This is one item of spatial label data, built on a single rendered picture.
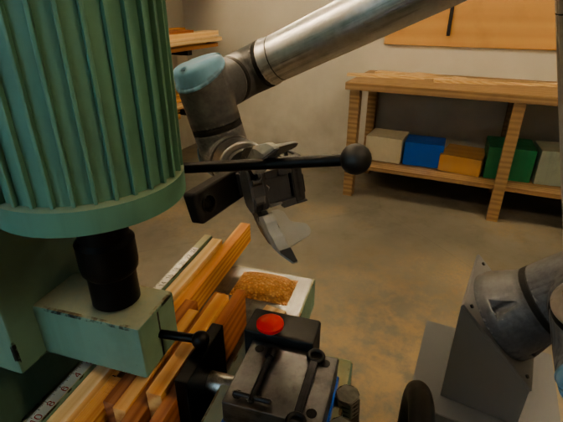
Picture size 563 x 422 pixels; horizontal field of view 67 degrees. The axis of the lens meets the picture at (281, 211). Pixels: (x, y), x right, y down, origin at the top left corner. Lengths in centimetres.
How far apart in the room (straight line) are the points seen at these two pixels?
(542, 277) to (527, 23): 274
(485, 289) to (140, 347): 70
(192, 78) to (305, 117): 324
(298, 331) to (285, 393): 8
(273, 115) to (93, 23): 376
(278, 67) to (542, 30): 288
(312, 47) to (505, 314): 62
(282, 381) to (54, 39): 35
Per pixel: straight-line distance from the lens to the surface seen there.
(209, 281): 70
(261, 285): 71
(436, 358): 116
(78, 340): 54
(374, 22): 73
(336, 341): 196
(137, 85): 36
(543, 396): 118
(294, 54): 78
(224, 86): 74
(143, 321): 48
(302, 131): 398
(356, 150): 46
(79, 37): 34
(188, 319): 59
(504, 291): 96
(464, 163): 323
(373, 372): 186
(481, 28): 353
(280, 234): 56
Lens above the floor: 133
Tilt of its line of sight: 26 degrees down
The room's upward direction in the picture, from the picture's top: straight up
